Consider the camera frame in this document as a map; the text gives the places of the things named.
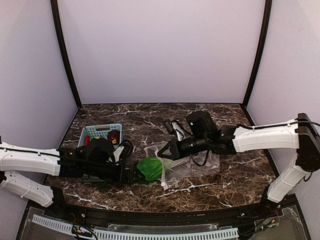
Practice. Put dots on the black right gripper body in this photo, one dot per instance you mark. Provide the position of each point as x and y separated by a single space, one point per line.
175 150

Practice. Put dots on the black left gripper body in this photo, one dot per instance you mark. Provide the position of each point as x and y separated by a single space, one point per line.
127 174

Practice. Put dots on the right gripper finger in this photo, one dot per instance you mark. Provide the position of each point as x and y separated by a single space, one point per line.
168 148
166 156

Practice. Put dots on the clear zip top bag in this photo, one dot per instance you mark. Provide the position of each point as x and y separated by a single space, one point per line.
173 171

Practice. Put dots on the green leafy vegetable toy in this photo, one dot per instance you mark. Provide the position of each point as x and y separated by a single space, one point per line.
152 168

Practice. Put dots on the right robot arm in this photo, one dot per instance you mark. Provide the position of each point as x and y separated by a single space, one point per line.
298 134

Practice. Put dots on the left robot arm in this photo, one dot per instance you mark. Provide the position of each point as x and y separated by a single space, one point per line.
98 159

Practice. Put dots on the dark red apple toy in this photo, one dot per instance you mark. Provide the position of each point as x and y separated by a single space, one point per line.
114 137

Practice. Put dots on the red chili pepper toy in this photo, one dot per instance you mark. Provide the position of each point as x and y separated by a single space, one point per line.
87 138

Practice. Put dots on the blue plastic basket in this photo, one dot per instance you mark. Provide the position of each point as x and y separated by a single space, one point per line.
100 131

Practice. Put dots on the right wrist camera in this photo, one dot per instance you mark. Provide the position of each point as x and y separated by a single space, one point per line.
173 127

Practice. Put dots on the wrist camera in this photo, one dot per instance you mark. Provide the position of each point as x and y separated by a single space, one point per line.
123 152
173 127

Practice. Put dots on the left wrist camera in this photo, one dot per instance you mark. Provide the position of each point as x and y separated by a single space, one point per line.
123 152

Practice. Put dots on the white slotted cable duct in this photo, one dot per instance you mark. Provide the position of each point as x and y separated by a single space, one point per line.
75 230

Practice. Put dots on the black front rail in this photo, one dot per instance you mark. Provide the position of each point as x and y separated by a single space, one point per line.
241 216

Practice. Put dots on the right black frame post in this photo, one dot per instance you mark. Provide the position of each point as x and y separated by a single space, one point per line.
259 52

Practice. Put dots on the black frame post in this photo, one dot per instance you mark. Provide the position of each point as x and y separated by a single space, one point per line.
259 52
64 53

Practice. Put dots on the left black frame post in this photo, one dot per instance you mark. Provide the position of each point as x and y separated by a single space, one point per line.
64 53

